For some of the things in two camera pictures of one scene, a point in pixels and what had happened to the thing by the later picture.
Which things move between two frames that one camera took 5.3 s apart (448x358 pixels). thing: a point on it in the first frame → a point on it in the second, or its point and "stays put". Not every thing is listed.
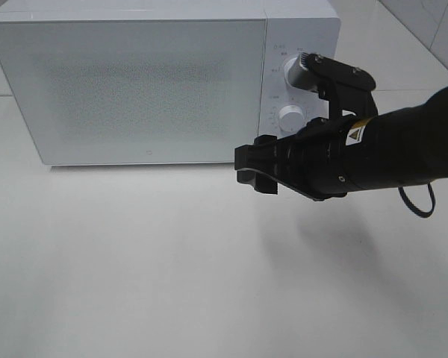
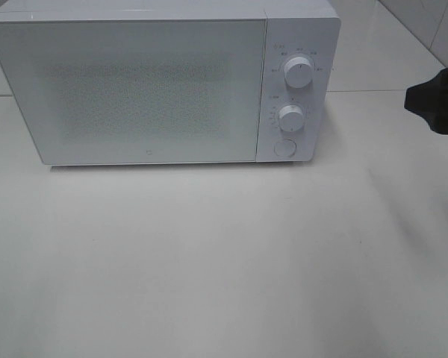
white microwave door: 135,91 stays put
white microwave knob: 291,119 stays put
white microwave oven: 134,83 stays put
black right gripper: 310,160 → 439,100
